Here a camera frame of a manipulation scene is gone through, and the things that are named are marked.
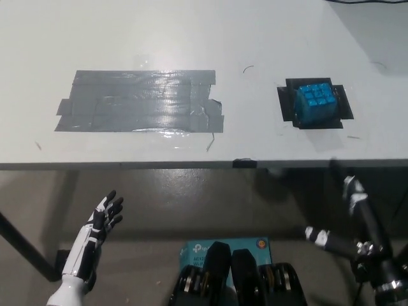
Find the black slanted table leg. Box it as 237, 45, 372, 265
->
0, 210, 61, 283

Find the blue rubik's cube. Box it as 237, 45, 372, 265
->
293, 83, 339, 126

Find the teal router cardboard box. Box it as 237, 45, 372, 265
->
178, 236, 273, 286

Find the black table leg foot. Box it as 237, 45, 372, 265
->
55, 250, 71, 279

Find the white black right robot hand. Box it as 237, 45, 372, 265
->
305, 157, 404, 290

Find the black tape square mark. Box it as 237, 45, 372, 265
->
276, 77, 354, 130

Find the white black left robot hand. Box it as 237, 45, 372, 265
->
61, 190, 124, 282

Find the thin black cable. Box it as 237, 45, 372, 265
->
326, 0, 408, 5

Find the small black tape piece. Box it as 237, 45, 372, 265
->
232, 157, 258, 169

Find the grey duct tape patch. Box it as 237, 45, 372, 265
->
53, 69, 225, 133

